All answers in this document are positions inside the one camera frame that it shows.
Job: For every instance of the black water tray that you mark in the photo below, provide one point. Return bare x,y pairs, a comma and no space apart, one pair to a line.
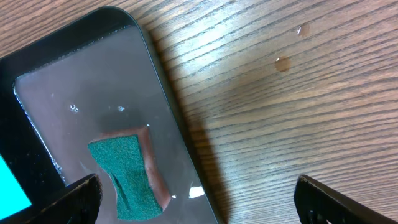
95,76

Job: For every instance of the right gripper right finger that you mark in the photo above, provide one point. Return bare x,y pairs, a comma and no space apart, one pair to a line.
317,203

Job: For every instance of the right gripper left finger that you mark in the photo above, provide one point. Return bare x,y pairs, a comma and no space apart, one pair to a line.
78,203

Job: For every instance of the teal plastic tray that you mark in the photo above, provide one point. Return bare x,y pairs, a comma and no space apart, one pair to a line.
13,199

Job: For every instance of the green scrubbing sponge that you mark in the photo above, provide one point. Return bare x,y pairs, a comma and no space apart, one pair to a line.
127,157

